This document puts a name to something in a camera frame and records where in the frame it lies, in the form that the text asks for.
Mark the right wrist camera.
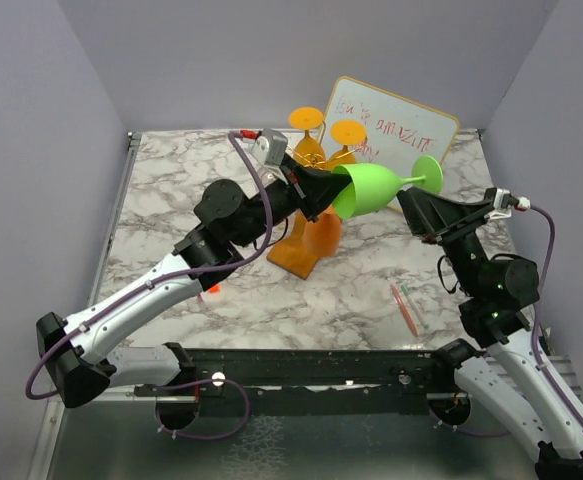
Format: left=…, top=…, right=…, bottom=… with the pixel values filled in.
left=484, top=187, right=531, bottom=221

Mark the white green marker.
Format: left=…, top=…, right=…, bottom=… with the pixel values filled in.
left=400, top=284, right=430, bottom=330

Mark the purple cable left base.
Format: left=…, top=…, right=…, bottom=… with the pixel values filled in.
left=155, top=377, right=252, bottom=442

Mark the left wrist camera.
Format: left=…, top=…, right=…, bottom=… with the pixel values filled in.
left=240, top=128, right=288, bottom=168

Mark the yellow plastic wine glass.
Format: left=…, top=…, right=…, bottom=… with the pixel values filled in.
left=288, top=106, right=326, bottom=168
left=325, top=119, right=367, bottom=170

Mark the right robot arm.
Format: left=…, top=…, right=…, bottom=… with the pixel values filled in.
left=397, top=187, right=583, bottom=479

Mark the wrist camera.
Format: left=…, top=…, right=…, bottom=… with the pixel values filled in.
left=484, top=187, right=531, bottom=221
left=240, top=128, right=288, bottom=168

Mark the orange plastic wine glass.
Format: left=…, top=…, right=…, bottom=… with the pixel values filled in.
left=303, top=206, right=342, bottom=258

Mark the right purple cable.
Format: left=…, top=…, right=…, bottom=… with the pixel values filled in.
left=525, top=203, right=583, bottom=459

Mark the green plastic wine glass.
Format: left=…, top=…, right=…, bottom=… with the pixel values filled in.
left=331, top=155, right=443, bottom=219

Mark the black front rail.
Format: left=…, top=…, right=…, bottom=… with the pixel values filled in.
left=130, top=348, right=459, bottom=416

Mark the yellow framed whiteboard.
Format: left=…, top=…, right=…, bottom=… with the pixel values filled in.
left=323, top=75, right=461, bottom=214

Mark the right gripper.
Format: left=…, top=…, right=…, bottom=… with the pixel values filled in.
left=396, top=184, right=494, bottom=295

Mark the yellow plastic wine glass front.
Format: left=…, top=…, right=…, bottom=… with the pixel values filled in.
left=325, top=119, right=367, bottom=170

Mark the gold wire wine glass rack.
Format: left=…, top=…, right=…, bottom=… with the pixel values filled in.
left=265, top=124, right=367, bottom=281

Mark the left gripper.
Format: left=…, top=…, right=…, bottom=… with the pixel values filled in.
left=235, top=152, right=352, bottom=248

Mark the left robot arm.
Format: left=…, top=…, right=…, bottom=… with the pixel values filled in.
left=36, top=160, right=351, bottom=408

